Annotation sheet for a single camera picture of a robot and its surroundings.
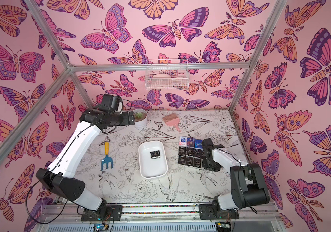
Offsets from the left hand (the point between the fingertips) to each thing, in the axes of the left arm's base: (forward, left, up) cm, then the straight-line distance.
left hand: (129, 117), depth 77 cm
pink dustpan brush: (+23, -23, -28) cm, 43 cm away
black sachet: (-5, -30, -27) cm, 41 cm away
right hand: (-16, -45, -28) cm, 56 cm away
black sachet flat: (-8, -12, -26) cm, 30 cm away
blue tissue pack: (0, -41, -26) cm, 49 cm away
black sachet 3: (-11, -29, -27) cm, 41 cm away
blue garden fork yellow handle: (-10, +19, -29) cm, 37 cm away
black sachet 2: (-7, -40, -27) cm, 49 cm away
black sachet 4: (-12, -34, -27) cm, 45 cm away
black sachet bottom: (-13, -39, -27) cm, 49 cm away
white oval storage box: (-10, -10, -29) cm, 32 cm away
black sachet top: (-6, -35, -27) cm, 45 cm away
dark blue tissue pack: (+1, -36, -26) cm, 44 cm away
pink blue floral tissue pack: (+3, -31, -27) cm, 41 cm away
